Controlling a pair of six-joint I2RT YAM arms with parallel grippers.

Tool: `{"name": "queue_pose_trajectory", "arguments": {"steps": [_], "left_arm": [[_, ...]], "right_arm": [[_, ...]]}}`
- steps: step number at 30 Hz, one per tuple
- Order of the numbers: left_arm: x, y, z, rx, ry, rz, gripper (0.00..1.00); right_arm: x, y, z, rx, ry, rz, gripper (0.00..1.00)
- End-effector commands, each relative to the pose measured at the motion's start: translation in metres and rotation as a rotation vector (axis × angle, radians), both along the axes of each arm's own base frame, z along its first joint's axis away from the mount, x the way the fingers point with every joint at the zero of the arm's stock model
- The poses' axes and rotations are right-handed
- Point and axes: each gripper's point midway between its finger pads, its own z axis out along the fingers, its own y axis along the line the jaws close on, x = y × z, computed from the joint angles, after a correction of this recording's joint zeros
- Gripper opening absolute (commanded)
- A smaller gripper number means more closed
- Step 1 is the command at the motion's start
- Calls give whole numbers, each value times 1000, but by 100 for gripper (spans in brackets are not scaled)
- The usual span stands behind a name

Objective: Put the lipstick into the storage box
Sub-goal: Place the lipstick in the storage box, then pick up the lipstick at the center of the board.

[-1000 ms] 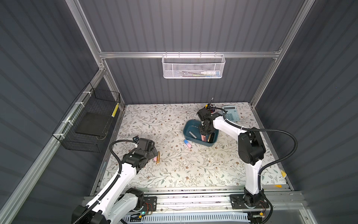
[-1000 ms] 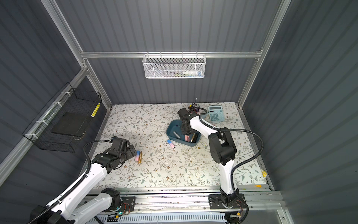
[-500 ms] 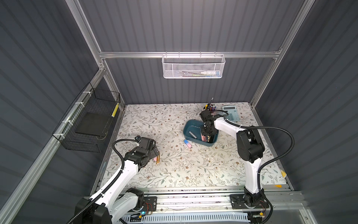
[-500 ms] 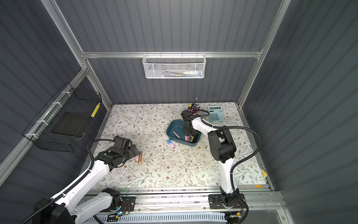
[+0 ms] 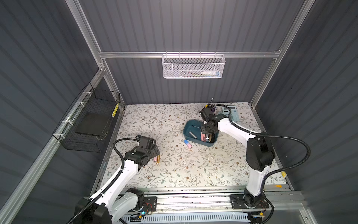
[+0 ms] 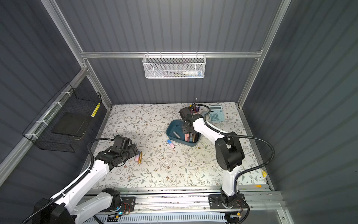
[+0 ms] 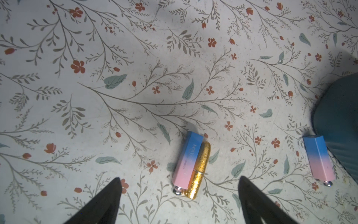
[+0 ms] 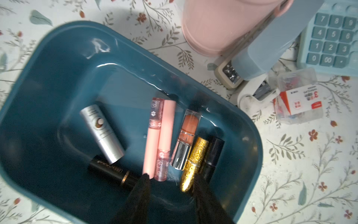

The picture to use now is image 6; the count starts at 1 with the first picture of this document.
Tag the pink lip gloss tube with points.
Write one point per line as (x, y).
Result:
(187, 138)

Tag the teal plastic storage box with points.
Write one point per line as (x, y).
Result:
(176, 125)

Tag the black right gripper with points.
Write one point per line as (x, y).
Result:
(187, 123)

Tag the pink pen holder cup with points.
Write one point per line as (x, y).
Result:
(194, 109)

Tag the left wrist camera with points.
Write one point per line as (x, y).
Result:
(122, 142)

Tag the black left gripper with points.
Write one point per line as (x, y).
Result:
(131, 150)

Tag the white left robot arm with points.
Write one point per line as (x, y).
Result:
(64, 206)

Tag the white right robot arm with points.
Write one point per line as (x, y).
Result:
(228, 150)

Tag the white wire mesh basket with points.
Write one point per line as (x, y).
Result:
(181, 67)

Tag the black wire wall basket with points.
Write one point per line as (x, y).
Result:
(62, 127)

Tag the gold glitter lipstick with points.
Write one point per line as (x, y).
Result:
(140, 157)

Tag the light blue calculator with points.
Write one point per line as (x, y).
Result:
(216, 114)

